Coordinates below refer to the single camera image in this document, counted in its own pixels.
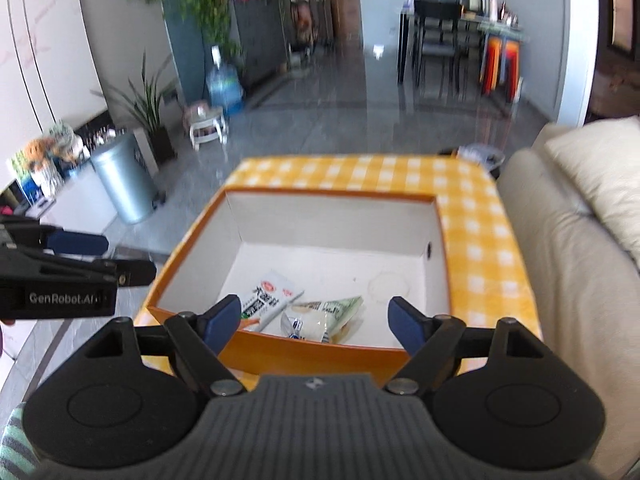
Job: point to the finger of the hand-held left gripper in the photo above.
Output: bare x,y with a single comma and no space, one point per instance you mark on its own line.
80,243
135,272

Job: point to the grey metal trash can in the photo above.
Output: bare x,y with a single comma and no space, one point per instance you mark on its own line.
122,180

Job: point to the glass dining table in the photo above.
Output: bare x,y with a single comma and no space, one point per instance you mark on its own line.
402,40

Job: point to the white low console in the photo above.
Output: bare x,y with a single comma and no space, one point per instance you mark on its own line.
75,205

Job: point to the yellow checked tablecloth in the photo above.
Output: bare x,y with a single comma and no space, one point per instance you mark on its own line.
475,240

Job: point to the brown wooden door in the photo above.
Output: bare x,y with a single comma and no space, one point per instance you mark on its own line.
345,0

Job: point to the green and white snack packet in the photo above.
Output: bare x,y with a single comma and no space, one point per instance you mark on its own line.
325,315

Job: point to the cream cushion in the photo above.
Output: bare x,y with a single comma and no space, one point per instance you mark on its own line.
605,180

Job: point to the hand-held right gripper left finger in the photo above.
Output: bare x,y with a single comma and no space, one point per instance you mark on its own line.
222,322

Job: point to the small white stool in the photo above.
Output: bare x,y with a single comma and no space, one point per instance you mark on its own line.
207,127

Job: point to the small white floor object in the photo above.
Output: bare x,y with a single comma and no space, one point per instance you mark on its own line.
378,51

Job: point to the black dining chair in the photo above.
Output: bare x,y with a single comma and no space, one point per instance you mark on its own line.
437,10

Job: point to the grey cabinet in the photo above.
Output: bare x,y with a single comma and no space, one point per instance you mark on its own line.
260,40

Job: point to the dark wooden window frame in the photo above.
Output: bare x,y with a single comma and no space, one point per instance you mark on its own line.
607,10

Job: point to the small waste bin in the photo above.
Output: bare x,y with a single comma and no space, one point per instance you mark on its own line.
475,155

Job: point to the blue water jug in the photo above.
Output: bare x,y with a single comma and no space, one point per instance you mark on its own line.
225,85

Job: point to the climbing green plant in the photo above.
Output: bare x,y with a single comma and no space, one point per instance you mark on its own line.
212,10

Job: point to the long-leaf potted plant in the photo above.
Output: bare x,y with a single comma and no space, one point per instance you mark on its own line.
150,105

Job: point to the flower bouquet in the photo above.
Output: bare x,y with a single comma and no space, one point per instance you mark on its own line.
45,155

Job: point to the orange cardboard box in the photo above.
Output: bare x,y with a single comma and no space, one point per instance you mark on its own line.
300,355

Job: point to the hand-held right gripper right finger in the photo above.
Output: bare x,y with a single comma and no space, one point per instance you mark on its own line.
405,322

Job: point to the stack of orange stools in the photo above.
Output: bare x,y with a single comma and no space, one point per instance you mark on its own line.
500,60

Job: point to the beige sofa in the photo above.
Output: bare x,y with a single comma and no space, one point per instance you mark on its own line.
575,310

